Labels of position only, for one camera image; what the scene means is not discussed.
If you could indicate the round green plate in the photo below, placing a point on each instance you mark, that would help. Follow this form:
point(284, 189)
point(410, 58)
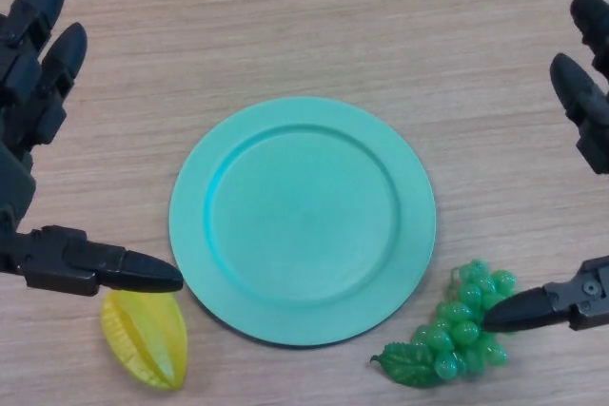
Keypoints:
point(302, 220)

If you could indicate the green grape bunch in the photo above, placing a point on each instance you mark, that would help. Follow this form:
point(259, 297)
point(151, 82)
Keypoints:
point(442, 339)

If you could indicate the yellow starfruit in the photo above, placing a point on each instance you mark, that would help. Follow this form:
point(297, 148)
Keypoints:
point(147, 344)

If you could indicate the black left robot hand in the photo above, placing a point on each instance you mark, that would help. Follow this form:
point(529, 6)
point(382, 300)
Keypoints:
point(19, 92)

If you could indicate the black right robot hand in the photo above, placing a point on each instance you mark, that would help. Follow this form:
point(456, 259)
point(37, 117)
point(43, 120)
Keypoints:
point(590, 111)

